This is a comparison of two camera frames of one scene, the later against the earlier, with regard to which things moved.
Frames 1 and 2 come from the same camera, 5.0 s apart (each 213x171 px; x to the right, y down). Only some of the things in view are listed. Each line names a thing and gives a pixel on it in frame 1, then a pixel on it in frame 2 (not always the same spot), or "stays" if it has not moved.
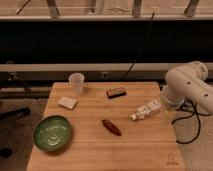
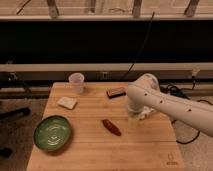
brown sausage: (111, 127) stays
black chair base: (6, 152) stays
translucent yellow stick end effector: (169, 116) → (133, 121)
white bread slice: (68, 103) stays
